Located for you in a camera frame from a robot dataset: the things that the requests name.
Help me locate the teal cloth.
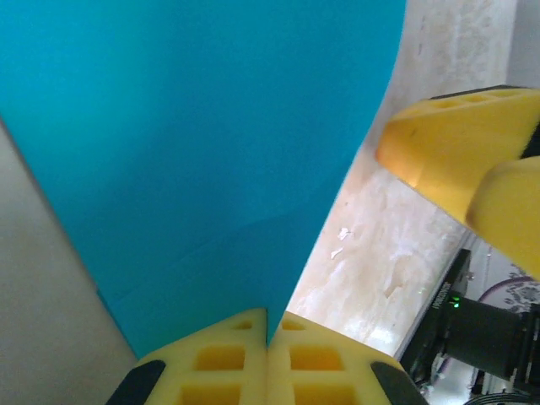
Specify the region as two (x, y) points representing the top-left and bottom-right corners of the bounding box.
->
(0, 0), (408, 359)

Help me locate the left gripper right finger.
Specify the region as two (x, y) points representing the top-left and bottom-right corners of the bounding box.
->
(268, 310), (427, 405)

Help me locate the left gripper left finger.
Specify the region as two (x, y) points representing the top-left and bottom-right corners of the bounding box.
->
(107, 307), (269, 405)

